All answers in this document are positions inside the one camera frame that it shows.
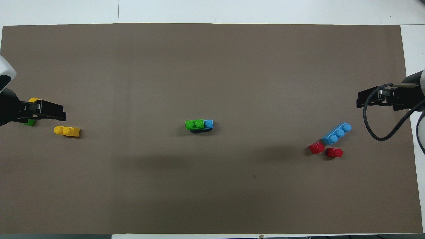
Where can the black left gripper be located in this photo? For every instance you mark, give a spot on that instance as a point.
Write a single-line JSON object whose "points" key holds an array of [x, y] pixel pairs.
{"points": [[28, 111]]}

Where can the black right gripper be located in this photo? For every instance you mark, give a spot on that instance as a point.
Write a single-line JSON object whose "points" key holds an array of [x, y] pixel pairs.
{"points": [[396, 98]]}

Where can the green two-stud block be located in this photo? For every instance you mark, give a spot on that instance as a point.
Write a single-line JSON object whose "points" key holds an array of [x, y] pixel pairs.
{"points": [[30, 122], [194, 124]]}

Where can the blue three-stud block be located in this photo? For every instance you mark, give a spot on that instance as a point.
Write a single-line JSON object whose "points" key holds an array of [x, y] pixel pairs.
{"points": [[209, 124], [337, 133]]}

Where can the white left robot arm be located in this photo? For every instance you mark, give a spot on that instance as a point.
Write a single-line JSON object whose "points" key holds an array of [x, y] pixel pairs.
{"points": [[6, 106]]}

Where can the yellow two-stud block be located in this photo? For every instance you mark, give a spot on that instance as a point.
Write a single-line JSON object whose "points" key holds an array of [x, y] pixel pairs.
{"points": [[68, 131], [34, 99]]}

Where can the red one-stud block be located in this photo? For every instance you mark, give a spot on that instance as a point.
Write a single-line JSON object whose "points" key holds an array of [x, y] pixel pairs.
{"points": [[334, 152], [317, 147]]}

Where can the brown table mat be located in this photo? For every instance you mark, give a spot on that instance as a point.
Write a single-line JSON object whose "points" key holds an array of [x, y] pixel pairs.
{"points": [[212, 66]]}

